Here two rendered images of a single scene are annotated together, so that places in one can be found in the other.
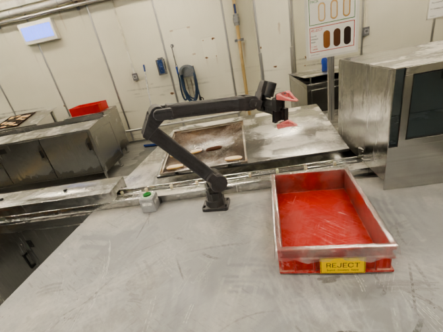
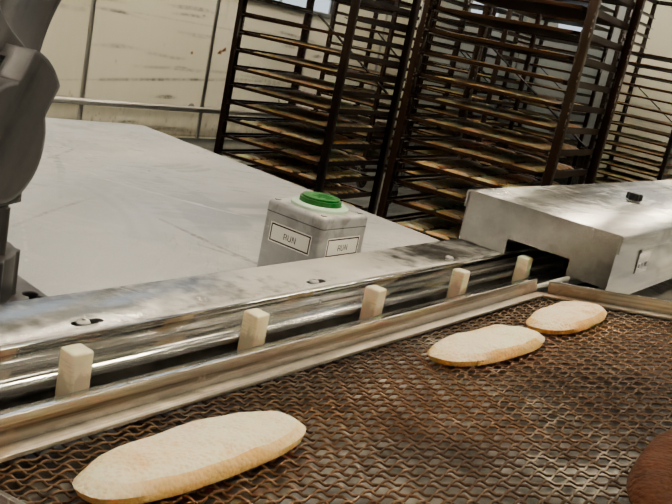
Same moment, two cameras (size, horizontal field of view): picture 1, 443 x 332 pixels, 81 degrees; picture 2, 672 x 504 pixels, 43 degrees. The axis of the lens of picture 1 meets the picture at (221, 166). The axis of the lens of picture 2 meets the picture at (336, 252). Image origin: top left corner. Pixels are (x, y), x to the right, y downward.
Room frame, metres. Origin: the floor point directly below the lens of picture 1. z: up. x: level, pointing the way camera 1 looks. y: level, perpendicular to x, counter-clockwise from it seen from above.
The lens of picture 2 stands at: (1.48, -0.30, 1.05)
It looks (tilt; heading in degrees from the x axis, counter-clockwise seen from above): 14 degrees down; 117
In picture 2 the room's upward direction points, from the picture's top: 12 degrees clockwise
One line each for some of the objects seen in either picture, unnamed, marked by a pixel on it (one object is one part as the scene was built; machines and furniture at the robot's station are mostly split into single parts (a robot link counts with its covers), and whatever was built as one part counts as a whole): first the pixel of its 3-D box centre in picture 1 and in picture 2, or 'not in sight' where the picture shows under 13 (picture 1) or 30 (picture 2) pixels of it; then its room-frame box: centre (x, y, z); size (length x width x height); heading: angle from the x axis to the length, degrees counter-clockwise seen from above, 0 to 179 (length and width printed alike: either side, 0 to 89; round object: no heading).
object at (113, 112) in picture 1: (100, 136); not in sight; (4.53, 1.99, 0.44); 0.70 x 0.55 x 0.87; 82
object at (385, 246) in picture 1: (318, 211); not in sight; (0.75, -0.31, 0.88); 0.49 x 0.34 x 0.10; 167
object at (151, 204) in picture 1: (151, 204); (310, 261); (1.11, 0.38, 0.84); 0.08 x 0.08 x 0.11; 82
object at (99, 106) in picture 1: (89, 108); not in sight; (4.53, 1.99, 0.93); 0.51 x 0.36 x 0.13; 86
